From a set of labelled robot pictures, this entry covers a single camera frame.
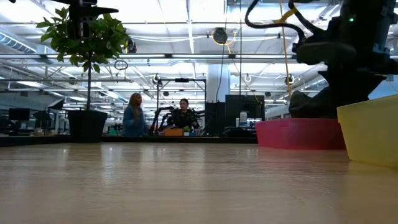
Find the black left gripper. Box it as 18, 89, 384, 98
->
68, 0, 119, 40

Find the person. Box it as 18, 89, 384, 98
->
167, 98, 200, 131
122, 92, 149, 137

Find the potted green plant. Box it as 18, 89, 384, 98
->
35, 6, 130, 144

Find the small black monitor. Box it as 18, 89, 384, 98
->
8, 108, 31, 122

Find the orange box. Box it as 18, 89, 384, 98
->
164, 128, 184, 137

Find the black computer tower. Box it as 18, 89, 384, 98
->
205, 101, 226, 136

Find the black computer case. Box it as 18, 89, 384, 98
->
222, 126, 258, 138

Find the pink plastic bin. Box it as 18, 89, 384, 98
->
255, 118, 346, 151

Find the yellow plastic bin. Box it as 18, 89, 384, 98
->
336, 95, 398, 170

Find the black ceiling cable reel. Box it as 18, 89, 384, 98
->
213, 27, 229, 45

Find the black aluminium table frame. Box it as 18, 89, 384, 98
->
0, 135, 259, 147

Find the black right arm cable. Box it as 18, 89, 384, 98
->
244, 0, 307, 44

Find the yellow cable strap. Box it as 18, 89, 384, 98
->
273, 6, 299, 24

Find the yellow hanging cable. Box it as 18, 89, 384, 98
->
278, 0, 294, 98

